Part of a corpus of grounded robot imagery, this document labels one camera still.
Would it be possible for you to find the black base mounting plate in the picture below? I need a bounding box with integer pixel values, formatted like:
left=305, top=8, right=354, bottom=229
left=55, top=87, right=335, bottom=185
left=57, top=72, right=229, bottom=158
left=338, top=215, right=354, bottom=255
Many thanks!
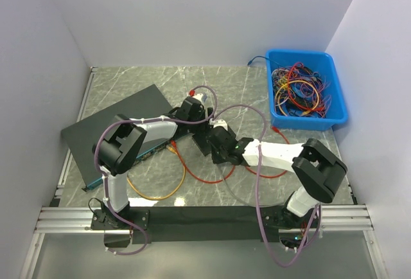
left=91, top=205, right=319, bottom=244

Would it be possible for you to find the aluminium frame rail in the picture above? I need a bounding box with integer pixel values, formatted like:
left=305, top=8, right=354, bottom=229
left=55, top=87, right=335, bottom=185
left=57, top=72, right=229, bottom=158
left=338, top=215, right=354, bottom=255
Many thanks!
left=34, top=205, right=374, bottom=233

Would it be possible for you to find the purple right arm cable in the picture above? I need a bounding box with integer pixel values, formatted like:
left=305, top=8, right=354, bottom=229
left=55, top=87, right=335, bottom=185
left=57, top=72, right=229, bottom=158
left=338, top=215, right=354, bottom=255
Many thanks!
left=211, top=105, right=322, bottom=267

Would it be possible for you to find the large black network switch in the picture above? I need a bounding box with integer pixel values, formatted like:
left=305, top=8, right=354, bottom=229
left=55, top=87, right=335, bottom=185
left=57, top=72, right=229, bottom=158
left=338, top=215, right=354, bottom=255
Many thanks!
left=60, top=84, right=193, bottom=193

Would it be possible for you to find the blue plastic bin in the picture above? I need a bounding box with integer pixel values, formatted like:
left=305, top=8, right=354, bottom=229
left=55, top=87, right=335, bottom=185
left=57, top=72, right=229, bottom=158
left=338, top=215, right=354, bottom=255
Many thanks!
left=265, top=49, right=348, bottom=131

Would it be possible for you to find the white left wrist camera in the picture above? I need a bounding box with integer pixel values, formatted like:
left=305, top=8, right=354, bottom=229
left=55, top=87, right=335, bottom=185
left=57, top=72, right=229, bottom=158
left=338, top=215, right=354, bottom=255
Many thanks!
left=189, top=89, right=207, bottom=104

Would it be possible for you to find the small black network switch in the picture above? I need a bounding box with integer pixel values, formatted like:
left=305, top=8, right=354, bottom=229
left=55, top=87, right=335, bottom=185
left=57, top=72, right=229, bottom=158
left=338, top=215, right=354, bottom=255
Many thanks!
left=192, top=130, right=211, bottom=156

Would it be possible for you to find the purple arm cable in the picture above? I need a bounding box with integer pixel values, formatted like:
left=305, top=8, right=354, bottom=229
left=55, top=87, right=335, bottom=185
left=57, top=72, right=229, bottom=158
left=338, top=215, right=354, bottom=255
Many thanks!
left=92, top=85, right=218, bottom=256
left=211, top=105, right=322, bottom=267

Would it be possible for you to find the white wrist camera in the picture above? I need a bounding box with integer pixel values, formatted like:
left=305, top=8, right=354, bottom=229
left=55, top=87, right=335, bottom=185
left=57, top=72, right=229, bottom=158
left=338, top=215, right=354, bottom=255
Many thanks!
left=209, top=119, right=228, bottom=131
left=189, top=89, right=207, bottom=104

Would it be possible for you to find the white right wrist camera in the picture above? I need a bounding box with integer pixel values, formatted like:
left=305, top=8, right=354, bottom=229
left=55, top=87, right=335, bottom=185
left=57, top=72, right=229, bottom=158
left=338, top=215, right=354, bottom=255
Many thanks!
left=209, top=119, right=228, bottom=131

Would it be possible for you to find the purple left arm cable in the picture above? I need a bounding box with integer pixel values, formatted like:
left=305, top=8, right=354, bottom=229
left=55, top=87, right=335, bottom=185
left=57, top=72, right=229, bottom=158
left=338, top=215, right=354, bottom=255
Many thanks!
left=92, top=85, right=218, bottom=256

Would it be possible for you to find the red ethernet patch cable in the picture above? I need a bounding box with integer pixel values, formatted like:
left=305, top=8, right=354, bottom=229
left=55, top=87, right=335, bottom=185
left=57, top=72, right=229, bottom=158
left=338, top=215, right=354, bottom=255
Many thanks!
left=166, top=140, right=237, bottom=185

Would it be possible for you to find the tangled coloured wires bundle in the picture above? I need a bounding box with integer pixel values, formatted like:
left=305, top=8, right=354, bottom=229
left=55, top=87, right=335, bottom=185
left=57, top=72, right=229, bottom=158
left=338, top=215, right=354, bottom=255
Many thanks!
left=270, top=61, right=331, bottom=119

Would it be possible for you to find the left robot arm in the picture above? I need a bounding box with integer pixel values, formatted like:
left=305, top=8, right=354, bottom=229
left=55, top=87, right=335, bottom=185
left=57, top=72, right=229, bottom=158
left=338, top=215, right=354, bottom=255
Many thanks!
left=93, top=93, right=213, bottom=229

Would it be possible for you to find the orange ethernet patch cable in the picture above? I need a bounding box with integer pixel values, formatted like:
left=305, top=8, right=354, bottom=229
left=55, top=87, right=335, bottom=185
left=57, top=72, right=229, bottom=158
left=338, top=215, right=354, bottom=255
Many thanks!
left=126, top=145, right=187, bottom=201

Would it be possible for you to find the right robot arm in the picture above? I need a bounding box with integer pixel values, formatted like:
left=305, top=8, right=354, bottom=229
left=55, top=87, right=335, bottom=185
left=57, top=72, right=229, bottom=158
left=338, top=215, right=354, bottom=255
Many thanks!
left=206, top=126, right=347, bottom=227

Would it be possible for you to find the blue cable behind bin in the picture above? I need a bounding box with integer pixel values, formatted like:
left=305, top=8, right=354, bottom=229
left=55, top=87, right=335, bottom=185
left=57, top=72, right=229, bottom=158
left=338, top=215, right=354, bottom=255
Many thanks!
left=247, top=55, right=270, bottom=66

